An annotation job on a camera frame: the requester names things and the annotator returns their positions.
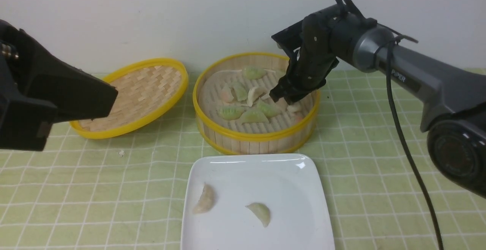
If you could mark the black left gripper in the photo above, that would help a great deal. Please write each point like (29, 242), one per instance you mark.
(37, 90)

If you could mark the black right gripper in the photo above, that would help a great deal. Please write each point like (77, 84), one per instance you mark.
(306, 43)

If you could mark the pale green dumpling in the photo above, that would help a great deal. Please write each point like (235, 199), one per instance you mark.
(261, 211)

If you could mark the pale white dumpling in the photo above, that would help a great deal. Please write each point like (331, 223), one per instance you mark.
(206, 200)

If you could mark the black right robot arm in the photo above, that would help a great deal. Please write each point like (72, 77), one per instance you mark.
(454, 100)

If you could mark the white square plate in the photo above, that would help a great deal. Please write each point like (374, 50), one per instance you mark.
(288, 184)

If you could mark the green dumpling back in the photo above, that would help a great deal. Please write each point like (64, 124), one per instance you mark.
(253, 73)

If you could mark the white dumpling centre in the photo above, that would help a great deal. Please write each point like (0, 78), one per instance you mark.
(254, 94)

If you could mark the green dumpling centre right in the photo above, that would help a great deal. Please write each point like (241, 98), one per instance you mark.
(269, 110)

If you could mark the green dumpling middle left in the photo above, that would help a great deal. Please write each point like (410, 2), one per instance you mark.
(240, 91)

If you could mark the white steamer liner paper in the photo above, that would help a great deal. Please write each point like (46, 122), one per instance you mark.
(209, 100)

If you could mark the green dumpling front centre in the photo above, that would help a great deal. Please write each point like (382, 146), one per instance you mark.
(253, 116)

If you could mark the pinkish white dumpling left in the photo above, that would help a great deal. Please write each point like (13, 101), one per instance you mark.
(227, 94)

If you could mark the yellow rimmed bamboo steamer basket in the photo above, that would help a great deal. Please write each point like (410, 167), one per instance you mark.
(236, 143)

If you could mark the green dumpling front left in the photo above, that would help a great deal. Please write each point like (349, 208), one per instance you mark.
(230, 112)

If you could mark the yellow rimmed bamboo steamer lid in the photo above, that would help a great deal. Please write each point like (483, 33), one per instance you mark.
(146, 90)

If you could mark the green checked tablecloth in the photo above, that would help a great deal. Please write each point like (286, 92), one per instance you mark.
(78, 194)

